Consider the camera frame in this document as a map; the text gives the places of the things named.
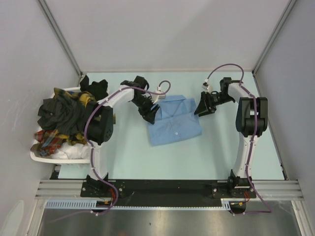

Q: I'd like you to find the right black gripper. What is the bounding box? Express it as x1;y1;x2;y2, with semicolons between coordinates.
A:
194;91;234;117

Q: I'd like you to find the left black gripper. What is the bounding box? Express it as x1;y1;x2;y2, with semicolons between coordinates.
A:
131;95;160;124

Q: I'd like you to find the light blue long sleeve shirt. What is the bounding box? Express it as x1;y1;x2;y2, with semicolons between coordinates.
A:
148;95;202;146

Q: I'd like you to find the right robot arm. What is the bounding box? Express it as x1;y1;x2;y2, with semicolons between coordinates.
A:
194;77;268;198

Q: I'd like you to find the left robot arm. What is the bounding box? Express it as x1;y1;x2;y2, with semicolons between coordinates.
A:
84;76;164;197

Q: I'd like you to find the black shirt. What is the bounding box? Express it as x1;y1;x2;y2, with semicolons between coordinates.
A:
79;75;109;101

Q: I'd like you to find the yellow plaid shirt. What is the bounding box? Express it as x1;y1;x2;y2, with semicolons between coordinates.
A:
54;88;117;145

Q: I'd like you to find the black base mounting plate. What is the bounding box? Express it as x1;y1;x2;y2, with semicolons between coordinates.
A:
80;179;245;207

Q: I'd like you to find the white shirt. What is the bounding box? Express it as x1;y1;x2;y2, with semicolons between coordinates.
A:
51;143;91;160

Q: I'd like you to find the dark grey striped shirt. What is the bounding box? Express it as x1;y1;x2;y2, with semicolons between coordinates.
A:
37;95;85;136

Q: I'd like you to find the red plaid shirt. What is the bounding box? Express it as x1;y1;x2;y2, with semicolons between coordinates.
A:
31;130;69;157

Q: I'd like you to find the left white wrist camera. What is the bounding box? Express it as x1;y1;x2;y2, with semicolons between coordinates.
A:
151;90;166;104

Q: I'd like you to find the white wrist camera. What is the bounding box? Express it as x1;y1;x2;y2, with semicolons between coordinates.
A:
151;90;166;104
202;79;213;93

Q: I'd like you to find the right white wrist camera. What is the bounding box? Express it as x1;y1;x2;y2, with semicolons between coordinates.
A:
202;79;213;93

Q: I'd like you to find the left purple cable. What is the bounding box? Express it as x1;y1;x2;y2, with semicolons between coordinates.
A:
83;81;172;217

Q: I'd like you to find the purple cable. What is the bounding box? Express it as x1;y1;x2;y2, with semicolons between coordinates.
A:
83;81;172;217
205;63;273;216

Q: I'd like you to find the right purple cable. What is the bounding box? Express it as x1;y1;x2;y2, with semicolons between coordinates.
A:
205;63;273;216

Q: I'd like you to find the white slotted cable duct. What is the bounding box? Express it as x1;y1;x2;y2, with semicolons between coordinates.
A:
45;199;246;211

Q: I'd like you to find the aluminium front rail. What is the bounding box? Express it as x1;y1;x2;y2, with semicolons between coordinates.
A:
35;179;304;201

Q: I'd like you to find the right aluminium frame post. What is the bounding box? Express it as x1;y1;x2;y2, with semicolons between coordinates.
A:
252;0;297;74

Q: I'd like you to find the aluminium frame post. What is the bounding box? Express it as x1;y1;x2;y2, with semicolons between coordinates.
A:
252;0;297;74
36;0;82;76

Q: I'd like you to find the left aluminium frame post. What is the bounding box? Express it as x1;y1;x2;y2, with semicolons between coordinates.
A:
36;0;82;76

